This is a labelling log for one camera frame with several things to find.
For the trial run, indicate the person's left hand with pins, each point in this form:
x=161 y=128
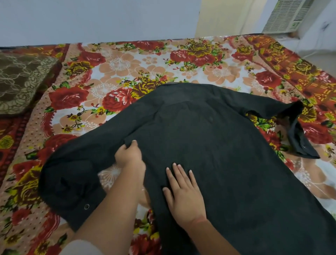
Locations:
x=130 y=157

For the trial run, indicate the person's right hand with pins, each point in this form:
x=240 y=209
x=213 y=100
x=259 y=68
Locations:
x=185 y=195

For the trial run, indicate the person's left fingers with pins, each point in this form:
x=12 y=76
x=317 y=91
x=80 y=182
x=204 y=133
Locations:
x=131 y=147

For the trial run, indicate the person's right little finger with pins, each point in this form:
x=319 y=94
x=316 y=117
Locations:
x=193 y=179

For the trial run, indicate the person's right middle finger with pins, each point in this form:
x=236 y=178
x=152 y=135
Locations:
x=177 y=174

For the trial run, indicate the person's right thumb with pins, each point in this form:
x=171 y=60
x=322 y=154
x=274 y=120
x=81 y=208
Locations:
x=167 y=195

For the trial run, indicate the dark grey shirt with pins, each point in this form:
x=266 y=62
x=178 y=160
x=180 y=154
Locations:
x=210 y=163

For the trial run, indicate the person's right forearm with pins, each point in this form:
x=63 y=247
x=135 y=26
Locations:
x=207 y=237

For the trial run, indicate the person's left forearm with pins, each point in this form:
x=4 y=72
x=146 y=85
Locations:
x=107 y=214

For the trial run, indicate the red wrist thread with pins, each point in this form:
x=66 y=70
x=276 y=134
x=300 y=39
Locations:
x=197 y=220

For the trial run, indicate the floral bed sheet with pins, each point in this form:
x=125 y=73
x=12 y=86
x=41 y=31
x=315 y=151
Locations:
x=118 y=68

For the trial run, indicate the brown patterned pillow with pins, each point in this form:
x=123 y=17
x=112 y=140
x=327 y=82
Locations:
x=22 y=81

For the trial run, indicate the white air conditioner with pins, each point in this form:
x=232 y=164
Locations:
x=286 y=14

